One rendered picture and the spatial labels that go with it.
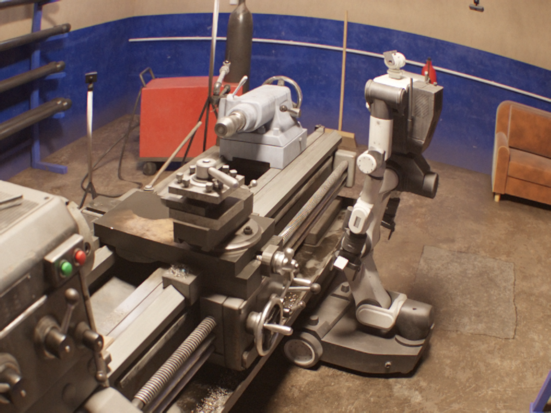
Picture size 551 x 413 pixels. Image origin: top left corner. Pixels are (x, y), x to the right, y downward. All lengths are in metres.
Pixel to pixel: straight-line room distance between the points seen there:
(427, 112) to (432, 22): 3.38
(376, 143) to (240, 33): 2.67
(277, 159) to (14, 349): 1.93
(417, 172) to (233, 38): 2.65
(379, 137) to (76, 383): 1.47
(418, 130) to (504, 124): 3.21
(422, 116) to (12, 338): 1.79
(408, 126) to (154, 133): 2.92
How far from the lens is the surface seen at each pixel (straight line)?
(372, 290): 2.68
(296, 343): 2.73
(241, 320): 1.82
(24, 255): 1.06
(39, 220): 1.12
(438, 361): 2.92
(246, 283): 1.78
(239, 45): 4.68
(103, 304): 1.92
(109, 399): 1.37
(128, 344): 1.54
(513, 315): 3.44
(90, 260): 1.49
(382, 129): 2.16
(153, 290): 1.79
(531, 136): 5.32
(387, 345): 2.70
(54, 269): 1.08
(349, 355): 2.70
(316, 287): 2.14
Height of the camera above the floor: 1.78
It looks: 24 degrees down
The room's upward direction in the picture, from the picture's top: 3 degrees clockwise
